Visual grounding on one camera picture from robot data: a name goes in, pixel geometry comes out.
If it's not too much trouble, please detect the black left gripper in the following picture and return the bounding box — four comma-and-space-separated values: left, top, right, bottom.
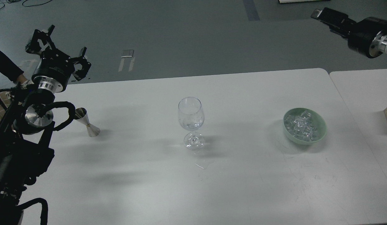
25, 25, 92, 93

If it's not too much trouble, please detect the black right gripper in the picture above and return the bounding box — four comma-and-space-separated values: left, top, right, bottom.
311, 7, 387, 58

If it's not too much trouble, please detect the steel double jigger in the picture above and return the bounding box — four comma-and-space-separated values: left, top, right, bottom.
74, 108, 101, 137

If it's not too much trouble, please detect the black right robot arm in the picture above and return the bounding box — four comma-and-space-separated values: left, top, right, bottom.
311, 7, 387, 58

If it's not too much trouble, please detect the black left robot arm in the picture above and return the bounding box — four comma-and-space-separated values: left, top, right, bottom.
0, 25, 91, 225

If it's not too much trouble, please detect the pile of ice cubes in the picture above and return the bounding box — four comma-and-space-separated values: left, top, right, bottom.
284, 110, 321, 142

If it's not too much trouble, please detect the clear wine glass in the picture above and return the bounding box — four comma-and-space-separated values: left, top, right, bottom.
178, 97, 205, 150

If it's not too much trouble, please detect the white sneaker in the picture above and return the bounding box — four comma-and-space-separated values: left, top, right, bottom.
20, 80, 35, 86

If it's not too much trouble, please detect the person in white shirt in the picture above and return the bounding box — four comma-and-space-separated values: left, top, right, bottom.
0, 50, 27, 84

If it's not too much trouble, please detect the green bowl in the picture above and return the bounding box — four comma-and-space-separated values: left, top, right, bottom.
283, 108, 327, 145

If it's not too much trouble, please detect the black floor cable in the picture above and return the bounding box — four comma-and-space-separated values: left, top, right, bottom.
0, 0, 53, 12

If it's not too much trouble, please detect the black cable loop left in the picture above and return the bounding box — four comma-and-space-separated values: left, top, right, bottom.
17, 197, 48, 225

